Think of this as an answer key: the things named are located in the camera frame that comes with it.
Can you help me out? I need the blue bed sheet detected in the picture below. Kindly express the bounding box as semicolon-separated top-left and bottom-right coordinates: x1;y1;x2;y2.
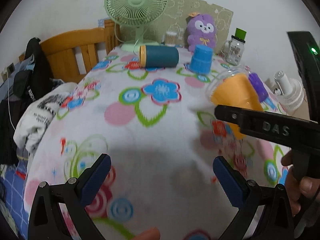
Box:
1;162;29;239

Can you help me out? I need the white standing fan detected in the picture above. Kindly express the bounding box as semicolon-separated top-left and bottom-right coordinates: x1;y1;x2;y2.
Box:
274;70;304;114

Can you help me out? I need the dark teal tumbler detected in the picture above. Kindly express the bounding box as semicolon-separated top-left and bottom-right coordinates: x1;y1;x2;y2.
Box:
139;45;180;68

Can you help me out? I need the cotton swab container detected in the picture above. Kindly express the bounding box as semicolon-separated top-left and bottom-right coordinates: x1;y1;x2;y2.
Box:
164;31;177;47

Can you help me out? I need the person left hand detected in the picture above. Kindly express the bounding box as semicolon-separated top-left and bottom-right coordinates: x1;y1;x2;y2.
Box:
132;228;161;240

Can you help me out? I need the purple plush toy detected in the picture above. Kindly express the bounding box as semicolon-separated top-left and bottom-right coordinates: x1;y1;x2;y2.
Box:
187;12;216;53

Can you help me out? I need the glass jar green lid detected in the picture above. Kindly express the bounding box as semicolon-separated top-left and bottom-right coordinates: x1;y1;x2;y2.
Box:
221;28;247;66

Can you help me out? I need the white printed cloth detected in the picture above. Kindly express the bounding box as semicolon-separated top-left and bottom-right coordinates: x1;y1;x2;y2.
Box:
13;82;77;154

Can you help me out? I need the green desk fan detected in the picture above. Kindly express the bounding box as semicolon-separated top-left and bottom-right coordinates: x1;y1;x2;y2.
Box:
104;0;169;53

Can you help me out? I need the person right hand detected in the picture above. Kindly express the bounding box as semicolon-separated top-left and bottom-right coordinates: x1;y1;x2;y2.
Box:
281;151;319;216

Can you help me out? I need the purple plastic cup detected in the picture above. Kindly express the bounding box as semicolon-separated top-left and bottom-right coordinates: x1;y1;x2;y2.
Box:
248;73;268;102

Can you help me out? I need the orange plastic cup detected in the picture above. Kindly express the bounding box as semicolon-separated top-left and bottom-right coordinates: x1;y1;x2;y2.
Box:
206;67;263;140

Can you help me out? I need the blue plastic cup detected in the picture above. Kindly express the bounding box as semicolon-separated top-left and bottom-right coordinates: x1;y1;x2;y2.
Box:
189;44;213;75

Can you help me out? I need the white wall socket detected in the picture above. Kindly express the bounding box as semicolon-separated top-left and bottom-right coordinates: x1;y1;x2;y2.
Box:
1;63;15;81

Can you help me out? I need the white charging cable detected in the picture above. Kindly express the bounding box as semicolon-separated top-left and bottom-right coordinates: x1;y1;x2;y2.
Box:
6;73;16;132

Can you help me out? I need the floral tablecloth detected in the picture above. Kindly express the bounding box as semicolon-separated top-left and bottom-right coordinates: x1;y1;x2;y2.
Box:
24;48;289;239

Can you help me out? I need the black bag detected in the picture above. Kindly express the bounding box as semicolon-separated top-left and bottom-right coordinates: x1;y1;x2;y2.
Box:
1;37;54;165

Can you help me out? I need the green patterned board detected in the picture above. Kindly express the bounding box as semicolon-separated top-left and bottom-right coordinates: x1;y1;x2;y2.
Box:
121;0;233;48

